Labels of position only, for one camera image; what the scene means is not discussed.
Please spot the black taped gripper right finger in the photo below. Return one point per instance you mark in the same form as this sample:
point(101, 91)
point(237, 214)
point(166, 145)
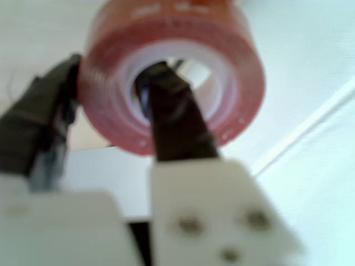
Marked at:
point(194, 199)

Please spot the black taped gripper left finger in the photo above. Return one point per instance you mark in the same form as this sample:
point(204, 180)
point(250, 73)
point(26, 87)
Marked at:
point(27, 127)

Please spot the red tape roll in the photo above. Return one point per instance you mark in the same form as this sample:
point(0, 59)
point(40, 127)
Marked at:
point(244, 83)

